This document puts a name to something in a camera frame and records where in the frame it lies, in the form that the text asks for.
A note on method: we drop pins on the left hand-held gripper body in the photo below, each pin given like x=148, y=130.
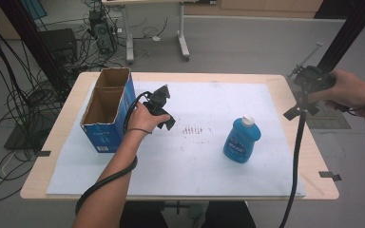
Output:
x=158, y=99

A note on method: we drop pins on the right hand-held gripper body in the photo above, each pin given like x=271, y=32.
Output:
x=313, y=79

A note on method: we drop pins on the blue detergent bottle white cap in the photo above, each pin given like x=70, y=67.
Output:
x=240, y=142

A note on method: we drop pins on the blue cardboard box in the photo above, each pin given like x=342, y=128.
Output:
x=103, y=139

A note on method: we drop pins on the person's left hand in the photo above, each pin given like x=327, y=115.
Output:
x=142, y=120

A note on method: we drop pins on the person's right hand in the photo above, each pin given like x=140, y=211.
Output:
x=351, y=91

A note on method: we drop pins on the white table mat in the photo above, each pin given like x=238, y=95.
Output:
x=202, y=164

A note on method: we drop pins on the black metal stand column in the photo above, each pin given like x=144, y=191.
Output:
x=34, y=41
x=348, y=31

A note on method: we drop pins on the black tape strip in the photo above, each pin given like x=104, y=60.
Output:
x=43, y=153
x=329, y=175

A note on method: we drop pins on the white standing desk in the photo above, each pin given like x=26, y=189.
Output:
x=182, y=31

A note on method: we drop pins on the black table crossbar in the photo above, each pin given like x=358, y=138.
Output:
x=177, y=207

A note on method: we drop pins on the black computer tower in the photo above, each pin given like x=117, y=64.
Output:
x=103, y=31

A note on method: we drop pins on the wooden cabinet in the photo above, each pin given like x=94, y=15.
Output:
x=253, y=8

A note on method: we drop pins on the person's left leg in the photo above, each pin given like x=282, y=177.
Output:
x=142, y=217

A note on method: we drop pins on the person's leg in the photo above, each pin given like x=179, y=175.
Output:
x=228, y=217
x=142, y=217

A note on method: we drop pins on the person's right leg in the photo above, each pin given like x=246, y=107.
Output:
x=228, y=217

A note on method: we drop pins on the black cabinet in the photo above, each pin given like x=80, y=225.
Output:
x=58, y=42

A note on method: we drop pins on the dark floor plate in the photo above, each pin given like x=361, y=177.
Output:
x=25, y=136

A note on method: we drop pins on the blue panel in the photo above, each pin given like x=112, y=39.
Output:
x=34, y=8

